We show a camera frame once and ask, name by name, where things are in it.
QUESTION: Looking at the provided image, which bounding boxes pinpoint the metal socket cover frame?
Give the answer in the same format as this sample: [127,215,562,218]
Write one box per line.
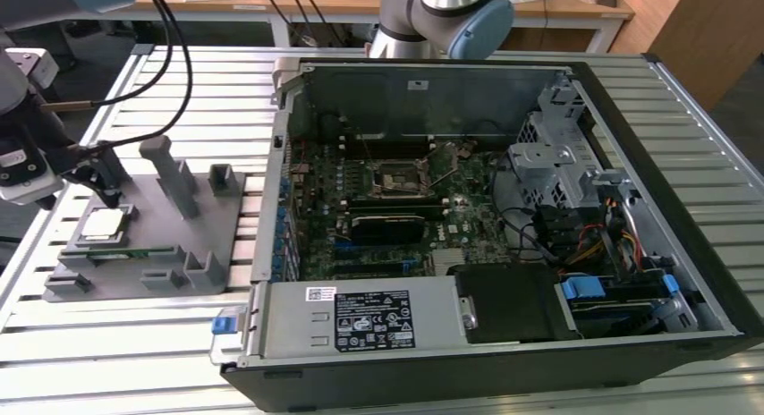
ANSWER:
[419,140,474,188]

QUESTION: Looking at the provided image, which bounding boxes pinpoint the coloured power wire bundle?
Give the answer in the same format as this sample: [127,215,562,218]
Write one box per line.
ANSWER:
[559,199,650,273]

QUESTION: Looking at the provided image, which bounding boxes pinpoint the silver metal drive cage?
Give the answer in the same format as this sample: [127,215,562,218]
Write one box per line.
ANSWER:
[506,84,605,210]

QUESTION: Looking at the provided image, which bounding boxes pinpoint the black cable bundle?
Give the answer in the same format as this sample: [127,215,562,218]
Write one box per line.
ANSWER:
[493,203,578,268]

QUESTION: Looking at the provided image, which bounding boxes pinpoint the black expansion slot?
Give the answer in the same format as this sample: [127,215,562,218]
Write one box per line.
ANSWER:
[331,261,414,275]

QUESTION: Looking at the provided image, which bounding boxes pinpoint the white wrist camera black faceplate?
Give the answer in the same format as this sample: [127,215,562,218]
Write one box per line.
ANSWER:
[0,149,61,207]

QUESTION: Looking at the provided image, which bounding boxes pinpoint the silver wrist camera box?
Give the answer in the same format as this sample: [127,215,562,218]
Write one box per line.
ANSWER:
[4,47,61,90]

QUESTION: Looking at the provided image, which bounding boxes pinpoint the black camera cable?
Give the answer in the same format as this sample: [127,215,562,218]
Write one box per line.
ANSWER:
[76,0,196,150]
[40,0,180,111]

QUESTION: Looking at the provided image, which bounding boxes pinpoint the thin metal locking lever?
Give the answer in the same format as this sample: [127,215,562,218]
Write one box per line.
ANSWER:
[363,144,386,175]

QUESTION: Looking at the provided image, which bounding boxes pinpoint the CPU socket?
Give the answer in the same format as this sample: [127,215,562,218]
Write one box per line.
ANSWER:
[368,158,432,198]

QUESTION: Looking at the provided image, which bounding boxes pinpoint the grey case latch handle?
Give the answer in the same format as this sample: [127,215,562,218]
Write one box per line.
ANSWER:
[271,56,316,108]

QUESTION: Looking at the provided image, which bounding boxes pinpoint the wooden desk white legs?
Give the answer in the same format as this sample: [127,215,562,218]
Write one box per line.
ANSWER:
[133,0,637,54]

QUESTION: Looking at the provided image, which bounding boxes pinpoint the green motherboard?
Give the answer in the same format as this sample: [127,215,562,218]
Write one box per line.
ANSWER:
[279,135,521,284]

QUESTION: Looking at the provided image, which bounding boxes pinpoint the silver CPU green edge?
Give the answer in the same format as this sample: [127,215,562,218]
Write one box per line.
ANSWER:
[81,207,129,242]

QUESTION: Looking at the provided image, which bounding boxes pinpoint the green RAM stick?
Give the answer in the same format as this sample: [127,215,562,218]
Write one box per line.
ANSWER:
[86,247,176,260]

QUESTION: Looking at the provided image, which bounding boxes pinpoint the silver finned heatsink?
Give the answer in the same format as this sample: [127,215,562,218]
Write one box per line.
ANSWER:
[430,248,466,275]

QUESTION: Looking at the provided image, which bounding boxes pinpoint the black open PC case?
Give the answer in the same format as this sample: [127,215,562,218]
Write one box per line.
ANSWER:
[208,52,764,415]

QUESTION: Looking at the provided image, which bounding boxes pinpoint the grey plastic parts rack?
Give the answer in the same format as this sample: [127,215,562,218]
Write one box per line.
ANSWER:
[40,135,247,304]

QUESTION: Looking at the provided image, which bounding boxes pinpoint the hard disk in blue carrier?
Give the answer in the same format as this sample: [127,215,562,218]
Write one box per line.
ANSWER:
[557,274,665,340]

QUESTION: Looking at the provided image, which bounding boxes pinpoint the wooden cabinet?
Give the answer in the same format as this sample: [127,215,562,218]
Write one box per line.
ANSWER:
[607,0,764,112]

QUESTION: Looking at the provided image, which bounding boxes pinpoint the silver power supply unit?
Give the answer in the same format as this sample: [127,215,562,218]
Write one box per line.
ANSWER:
[236,274,474,369]

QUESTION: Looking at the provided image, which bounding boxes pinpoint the blue case latch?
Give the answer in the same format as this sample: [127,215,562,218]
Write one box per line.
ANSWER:
[212,314,241,336]

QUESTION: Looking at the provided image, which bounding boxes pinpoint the black graphics card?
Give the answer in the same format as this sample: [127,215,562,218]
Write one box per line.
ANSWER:
[348,212,428,247]

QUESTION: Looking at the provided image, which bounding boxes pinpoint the black RAM slot row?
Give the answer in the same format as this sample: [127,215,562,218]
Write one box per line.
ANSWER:
[343,195,447,220]
[336,135,436,160]

